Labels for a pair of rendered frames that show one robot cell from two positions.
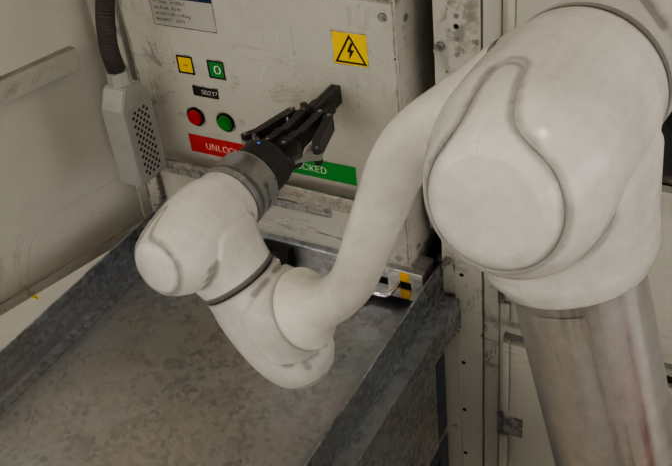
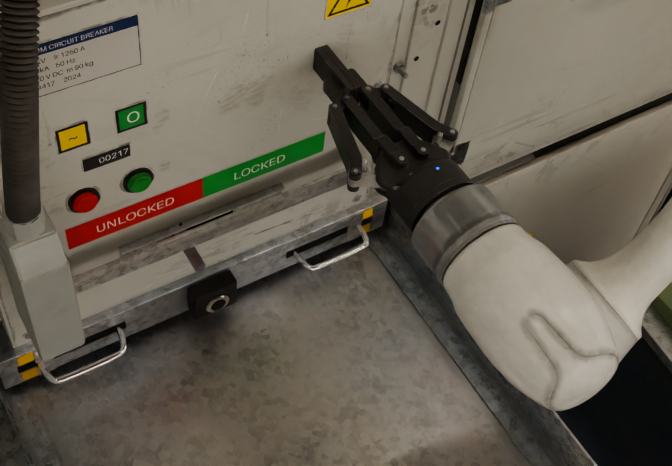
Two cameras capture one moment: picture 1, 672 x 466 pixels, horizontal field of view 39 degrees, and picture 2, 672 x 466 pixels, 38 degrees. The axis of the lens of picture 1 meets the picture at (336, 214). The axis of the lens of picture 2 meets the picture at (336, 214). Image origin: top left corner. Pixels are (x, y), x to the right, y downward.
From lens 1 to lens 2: 1.16 m
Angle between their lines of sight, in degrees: 51
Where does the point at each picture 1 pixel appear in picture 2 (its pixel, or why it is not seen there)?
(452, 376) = not seen: hidden behind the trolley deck
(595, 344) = not seen: outside the picture
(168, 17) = (47, 81)
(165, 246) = (607, 350)
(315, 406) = (442, 395)
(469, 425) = not seen: hidden behind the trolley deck
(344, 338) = (363, 316)
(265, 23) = (229, 13)
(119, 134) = (56, 298)
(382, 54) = not seen: outside the picture
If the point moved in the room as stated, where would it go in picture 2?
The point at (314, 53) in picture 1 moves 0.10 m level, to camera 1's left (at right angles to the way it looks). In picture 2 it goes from (298, 20) to (247, 79)
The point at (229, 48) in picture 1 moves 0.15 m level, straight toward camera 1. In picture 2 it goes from (160, 76) to (304, 127)
